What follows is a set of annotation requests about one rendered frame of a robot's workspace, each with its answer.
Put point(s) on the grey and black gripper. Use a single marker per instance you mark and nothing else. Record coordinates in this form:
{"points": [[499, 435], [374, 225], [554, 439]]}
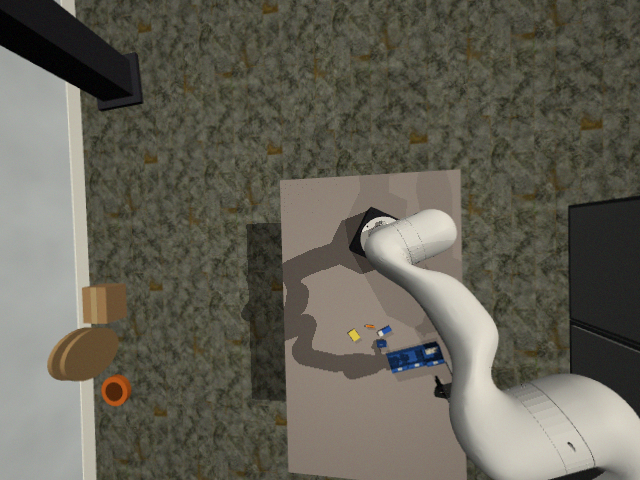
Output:
{"points": [[445, 388]]}

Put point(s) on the blue and white eraser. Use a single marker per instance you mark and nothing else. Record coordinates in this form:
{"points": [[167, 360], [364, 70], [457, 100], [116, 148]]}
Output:
{"points": [[384, 331]]}

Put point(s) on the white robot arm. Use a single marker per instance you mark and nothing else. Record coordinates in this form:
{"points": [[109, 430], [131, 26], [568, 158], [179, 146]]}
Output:
{"points": [[558, 427]]}

